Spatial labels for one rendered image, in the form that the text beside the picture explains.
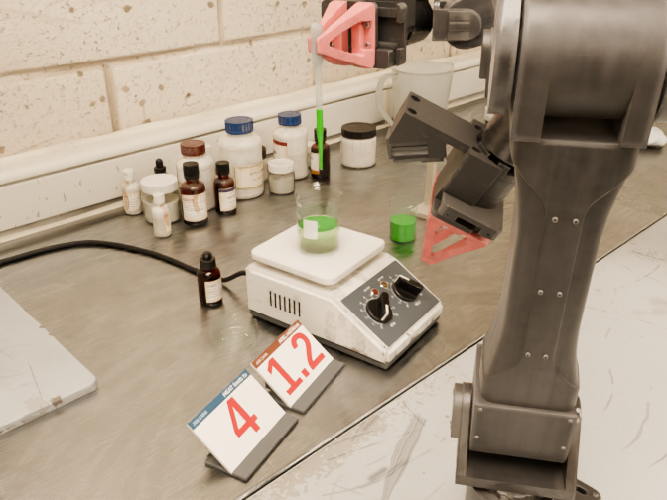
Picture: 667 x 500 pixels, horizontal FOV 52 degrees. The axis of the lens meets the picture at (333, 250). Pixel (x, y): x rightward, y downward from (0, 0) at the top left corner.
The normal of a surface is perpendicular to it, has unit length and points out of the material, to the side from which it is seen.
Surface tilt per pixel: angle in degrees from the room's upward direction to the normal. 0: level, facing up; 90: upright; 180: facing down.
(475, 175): 103
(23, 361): 0
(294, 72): 90
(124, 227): 0
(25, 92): 90
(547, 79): 98
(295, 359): 40
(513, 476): 0
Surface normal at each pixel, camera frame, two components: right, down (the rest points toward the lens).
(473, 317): 0.00, -0.89
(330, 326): -0.58, 0.37
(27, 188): 0.70, 0.33
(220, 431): 0.57, -0.55
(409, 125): -0.21, 0.63
